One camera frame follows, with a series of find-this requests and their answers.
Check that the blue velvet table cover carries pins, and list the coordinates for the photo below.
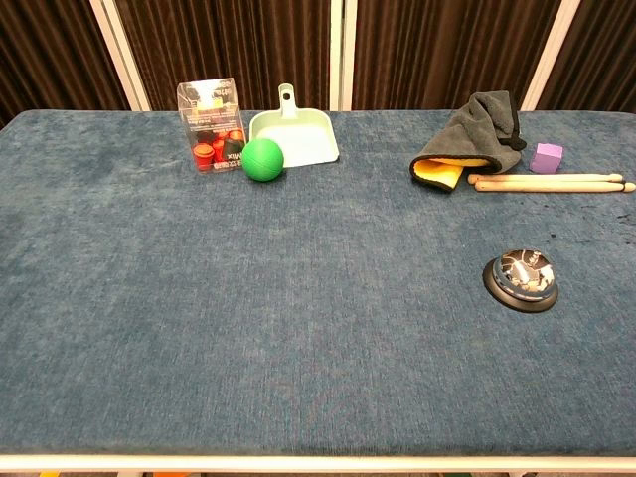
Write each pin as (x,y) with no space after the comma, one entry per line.
(298,298)

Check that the green rubber ball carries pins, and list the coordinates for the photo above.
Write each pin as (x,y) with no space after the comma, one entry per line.
(262,160)

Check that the mint green plastic dustpan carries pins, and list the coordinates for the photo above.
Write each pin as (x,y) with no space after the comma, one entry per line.
(295,136)

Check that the clear plastic printed box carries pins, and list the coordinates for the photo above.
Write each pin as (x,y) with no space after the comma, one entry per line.
(212,124)

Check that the grey and yellow microfibre cloth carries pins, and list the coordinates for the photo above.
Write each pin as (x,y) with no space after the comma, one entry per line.
(472,136)

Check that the dark brown pleated curtain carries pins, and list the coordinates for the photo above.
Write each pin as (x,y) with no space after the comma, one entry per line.
(238,49)

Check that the wooden drumstick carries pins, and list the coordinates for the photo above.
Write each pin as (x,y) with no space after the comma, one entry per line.
(551,187)
(546,177)

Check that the purple cube block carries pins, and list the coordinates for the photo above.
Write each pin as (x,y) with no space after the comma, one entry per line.
(547,158)

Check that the white screen frame post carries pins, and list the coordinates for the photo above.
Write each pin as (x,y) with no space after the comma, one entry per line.
(119,52)
(343,54)
(550,52)

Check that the white table frame edge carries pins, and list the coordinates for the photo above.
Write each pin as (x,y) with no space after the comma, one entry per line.
(318,463)

